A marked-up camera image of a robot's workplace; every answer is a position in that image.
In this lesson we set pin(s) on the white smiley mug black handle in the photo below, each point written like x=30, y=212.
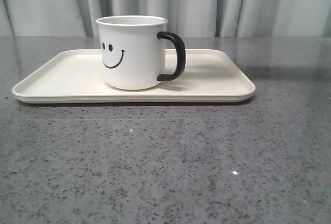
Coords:
x=133, y=51

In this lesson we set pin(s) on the pale grey pleated curtain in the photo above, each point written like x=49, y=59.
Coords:
x=189, y=18

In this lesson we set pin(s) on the cream rectangular plastic tray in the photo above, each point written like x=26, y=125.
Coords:
x=75, y=76

